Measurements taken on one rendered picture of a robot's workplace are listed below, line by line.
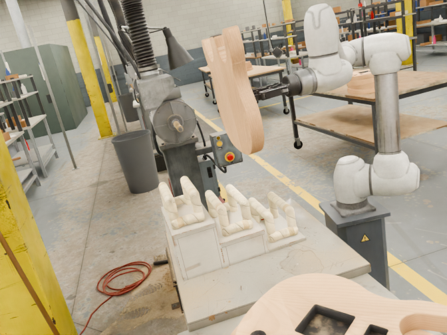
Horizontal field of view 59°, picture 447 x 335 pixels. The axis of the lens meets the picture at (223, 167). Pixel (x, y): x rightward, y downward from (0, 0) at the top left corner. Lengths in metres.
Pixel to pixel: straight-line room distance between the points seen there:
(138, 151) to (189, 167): 2.48
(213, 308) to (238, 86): 0.66
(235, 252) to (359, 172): 0.89
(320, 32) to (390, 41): 0.59
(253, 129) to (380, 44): 0.92
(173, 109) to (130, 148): 2.71
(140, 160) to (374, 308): 4.27
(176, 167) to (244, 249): 1.26
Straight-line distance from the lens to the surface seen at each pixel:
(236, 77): 1.22
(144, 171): 5.07
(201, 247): 1.33
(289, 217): 1.45
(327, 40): 1.44
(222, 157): 2.40
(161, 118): 2.31
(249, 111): 1.21
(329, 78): 1.45
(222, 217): 1.35
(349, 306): 1.00
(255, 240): 1.38
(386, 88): 1.99
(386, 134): 2.01
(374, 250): 2.21
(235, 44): 1.19
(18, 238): 2.18
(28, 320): 2.40
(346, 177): 2.04
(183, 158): 2.53
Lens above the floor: 1.66
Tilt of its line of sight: 18 degrees down
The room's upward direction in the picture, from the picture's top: 12 degrees counter-clockwise
